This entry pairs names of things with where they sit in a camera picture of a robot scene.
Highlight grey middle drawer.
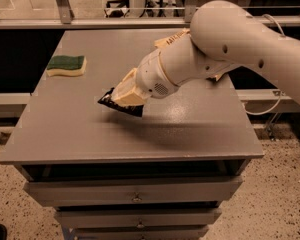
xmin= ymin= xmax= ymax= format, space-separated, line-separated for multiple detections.
xmin=55 ymin=208 xmax=221 ymax=229

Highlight black rxbar chocolate wrapper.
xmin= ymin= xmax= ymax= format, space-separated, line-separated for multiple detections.
xmin=98 ymin=87 xmax=143 ymax=117

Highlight grey bottom drawer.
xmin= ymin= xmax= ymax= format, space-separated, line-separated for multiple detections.
xmin=76 ymin=226 xmax=208 ymax=240

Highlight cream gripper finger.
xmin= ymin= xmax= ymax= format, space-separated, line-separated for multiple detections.
xmin=112 ymin=74 xmax=135 ymax=98
xmin=112 ymin=88 xmax=150 ymax=106

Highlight brown and yellow chip bag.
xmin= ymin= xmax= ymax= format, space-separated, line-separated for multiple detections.
xmin=154 ymin=28 xmax=190 ymax=48

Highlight white cable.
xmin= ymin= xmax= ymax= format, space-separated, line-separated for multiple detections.
xmin=244 ymin=13 xmax=287 ymax=116

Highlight metal guard rail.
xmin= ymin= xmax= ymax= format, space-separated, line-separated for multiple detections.
xmin=0 ymin=0 xmax=300 ymax=29

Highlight black office chair base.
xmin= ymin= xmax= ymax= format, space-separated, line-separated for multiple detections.
xmin=104 ymin=0 xmax=130 ymax=18

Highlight green and yellow sponge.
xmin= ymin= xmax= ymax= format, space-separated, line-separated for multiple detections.
xmin=46 ymin=55 xmax=87 ymax=77

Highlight grey top drawer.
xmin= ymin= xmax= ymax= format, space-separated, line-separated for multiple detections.
xmin=24 ymin=176 xmax=242 ymax=207

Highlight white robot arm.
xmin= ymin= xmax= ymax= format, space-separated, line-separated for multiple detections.
xmin=111 ymin=0 xmax=300 ymax=107

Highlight grey drawer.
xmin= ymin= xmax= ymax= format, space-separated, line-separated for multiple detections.
xmin=24 ymin=176 xmax=242 ymax=207
xmin=76 ymin=226 xmax=208 ymax=240
xmin=55 ymin=208 xmax=221 ymax=229

